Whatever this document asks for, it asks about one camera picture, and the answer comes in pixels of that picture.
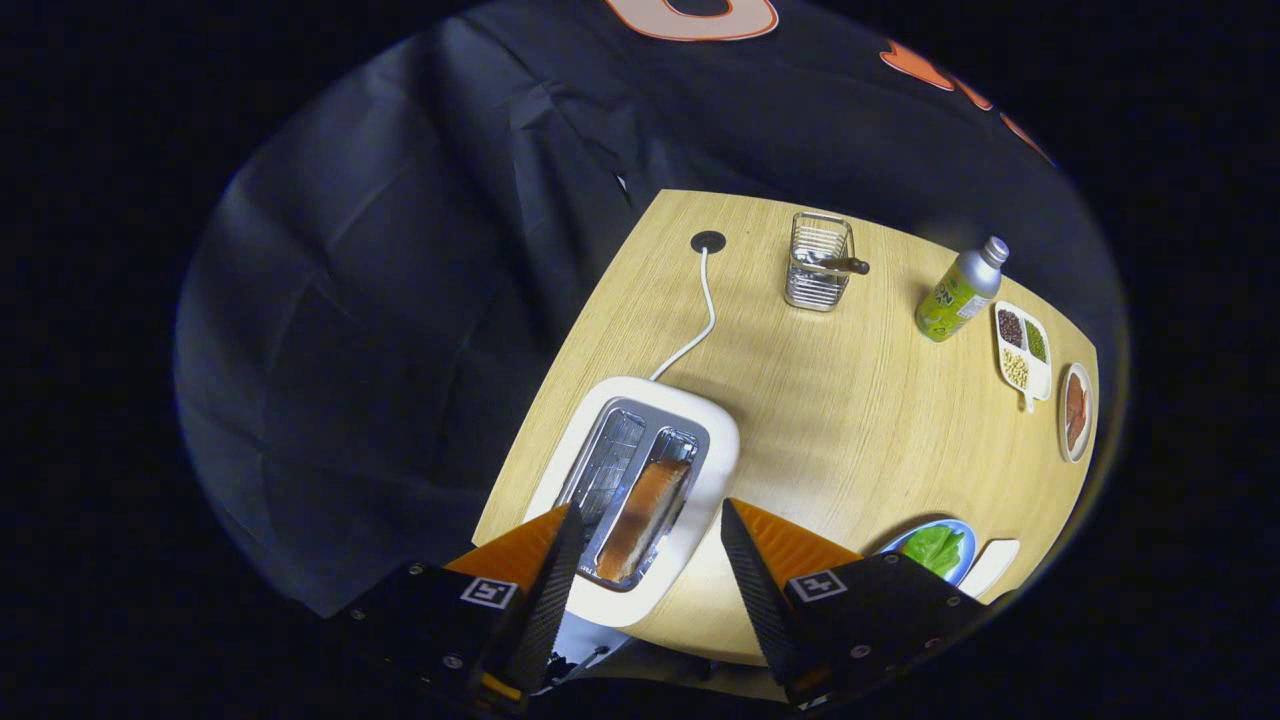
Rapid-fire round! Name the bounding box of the white toaster cable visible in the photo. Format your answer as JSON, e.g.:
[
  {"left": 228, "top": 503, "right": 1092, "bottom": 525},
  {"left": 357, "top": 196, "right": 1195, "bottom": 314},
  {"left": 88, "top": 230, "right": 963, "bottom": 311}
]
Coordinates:
[{"left": 648, "top": 247, "right": 718, "bottom": 383}]

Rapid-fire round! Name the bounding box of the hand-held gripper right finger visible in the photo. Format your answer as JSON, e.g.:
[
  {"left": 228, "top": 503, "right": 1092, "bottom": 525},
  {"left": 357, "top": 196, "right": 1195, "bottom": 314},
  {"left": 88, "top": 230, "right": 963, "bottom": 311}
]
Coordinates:
[{"left": 720, "top": 498, "right": 1016, "bottom": 711}]

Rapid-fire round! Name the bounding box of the white oval meat plate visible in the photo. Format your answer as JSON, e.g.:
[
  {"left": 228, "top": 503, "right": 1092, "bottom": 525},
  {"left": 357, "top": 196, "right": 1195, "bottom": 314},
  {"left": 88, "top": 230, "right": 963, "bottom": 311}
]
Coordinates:
[{"left": 1058, "top": 362, "right": 1095, "bottom": 464}]

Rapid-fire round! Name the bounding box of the white divided snack tray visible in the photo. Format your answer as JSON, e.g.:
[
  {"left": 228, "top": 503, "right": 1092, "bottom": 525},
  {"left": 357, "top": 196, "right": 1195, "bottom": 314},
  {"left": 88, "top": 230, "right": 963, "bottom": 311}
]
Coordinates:
[{"left": 993, "top": 300, "right": 1053, "bottom": 414}]

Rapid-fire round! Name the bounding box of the cream toaster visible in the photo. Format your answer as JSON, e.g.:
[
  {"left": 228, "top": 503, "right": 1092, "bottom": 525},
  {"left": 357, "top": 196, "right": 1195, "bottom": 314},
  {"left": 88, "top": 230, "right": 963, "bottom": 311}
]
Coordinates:
[{"left": 520, "top": 376, "right": 741, "bottom": 629}]

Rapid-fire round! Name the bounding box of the toasted bread slice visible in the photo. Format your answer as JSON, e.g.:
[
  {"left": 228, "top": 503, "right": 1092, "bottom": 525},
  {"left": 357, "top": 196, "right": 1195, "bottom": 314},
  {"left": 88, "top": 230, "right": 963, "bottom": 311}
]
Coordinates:
[{"left": 595, "top": 457, "right": 693, "bottom": 584}]

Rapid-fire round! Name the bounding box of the silver bottle green label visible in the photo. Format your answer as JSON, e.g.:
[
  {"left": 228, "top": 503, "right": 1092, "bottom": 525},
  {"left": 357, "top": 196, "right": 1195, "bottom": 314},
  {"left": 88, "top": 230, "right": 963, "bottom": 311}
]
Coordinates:
[{"left": 914, "top": 236, "right": 1011, "bottom": 344}]

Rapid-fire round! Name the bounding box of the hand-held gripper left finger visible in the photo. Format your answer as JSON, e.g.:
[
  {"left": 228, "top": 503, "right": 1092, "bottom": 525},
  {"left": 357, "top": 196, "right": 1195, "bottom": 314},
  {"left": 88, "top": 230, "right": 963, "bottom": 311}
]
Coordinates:
[{"left": 330, "top": 503, "right": 586, "bottom": 716}]

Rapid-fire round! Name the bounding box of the metal wire basket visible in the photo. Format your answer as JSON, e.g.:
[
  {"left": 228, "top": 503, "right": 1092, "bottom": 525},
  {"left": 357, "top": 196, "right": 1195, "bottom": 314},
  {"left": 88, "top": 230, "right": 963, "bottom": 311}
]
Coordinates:
[{"left": 783, "top": 211, "right": 857, "bottom": 313}]

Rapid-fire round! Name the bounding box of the white square plate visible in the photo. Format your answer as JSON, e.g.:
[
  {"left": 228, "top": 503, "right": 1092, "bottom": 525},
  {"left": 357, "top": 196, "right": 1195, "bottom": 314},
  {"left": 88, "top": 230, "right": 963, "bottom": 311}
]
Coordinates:
[{"left": 958, "top": 539, "right": 1021, "bottom": 599}]

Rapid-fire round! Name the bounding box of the green lettuce leaf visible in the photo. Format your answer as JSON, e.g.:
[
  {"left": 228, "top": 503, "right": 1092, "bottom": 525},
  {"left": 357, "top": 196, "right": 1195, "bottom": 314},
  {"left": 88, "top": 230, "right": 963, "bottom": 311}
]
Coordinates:
[{"left": 903, "top": 525, "right": 966, "bottom": 579}]

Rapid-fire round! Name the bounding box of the blue plate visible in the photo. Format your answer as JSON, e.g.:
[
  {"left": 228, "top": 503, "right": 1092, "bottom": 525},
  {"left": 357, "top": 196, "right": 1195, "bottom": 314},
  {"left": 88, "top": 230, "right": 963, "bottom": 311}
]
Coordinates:
[{"left": 878, "top": 518, "right": 978, "bottom": 588}]

